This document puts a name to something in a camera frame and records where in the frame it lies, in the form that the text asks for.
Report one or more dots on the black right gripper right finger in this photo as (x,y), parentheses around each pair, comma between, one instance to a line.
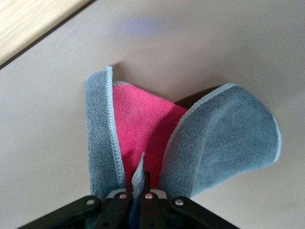
(151,210)

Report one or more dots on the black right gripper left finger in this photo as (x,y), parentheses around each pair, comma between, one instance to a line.
(114,210)

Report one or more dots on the grey and red cloth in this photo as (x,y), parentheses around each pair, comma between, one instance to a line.
(226,124)

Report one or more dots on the wooden cutting board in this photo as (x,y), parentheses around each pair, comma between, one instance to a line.
(23,23)

